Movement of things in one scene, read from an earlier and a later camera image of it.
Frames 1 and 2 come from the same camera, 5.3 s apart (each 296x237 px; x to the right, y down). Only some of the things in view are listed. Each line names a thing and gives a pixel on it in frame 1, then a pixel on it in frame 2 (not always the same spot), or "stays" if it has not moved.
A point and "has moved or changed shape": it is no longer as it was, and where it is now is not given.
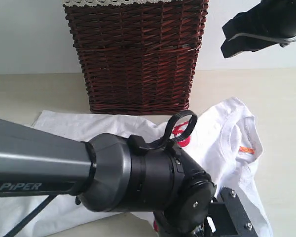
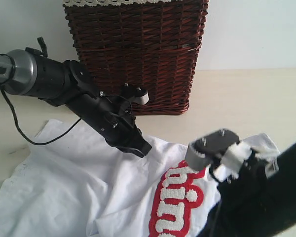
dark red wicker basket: (139, 59) stays
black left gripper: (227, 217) to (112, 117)
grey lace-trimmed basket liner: (107, 3) stays
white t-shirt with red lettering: (226, 142) has moved or changed shape
